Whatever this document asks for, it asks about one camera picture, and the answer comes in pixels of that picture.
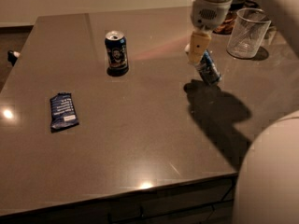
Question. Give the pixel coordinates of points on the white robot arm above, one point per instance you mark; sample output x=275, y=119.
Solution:
x=242, y=147

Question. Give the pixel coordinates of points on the silver blue redbull can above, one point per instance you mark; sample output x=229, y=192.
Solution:
x=208, y=70

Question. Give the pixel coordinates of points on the clear plastic cup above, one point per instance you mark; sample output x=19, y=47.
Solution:
x=251, y=25

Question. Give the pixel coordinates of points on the blue snack bar wrapper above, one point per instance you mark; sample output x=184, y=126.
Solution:
x=63, y=112

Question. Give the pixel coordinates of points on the dark drawer cabinet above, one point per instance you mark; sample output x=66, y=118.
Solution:
x=130, y=206

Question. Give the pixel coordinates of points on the dark blue soda can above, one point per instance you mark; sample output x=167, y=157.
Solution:
x=115, y=42

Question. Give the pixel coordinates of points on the glass jar with black lid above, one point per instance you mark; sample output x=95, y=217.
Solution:
x=227, y=26

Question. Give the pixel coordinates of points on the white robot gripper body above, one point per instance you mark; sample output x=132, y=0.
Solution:
x=209, y=15

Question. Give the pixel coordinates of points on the black object at table edge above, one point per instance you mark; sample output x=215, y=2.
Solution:
x=12, y=56

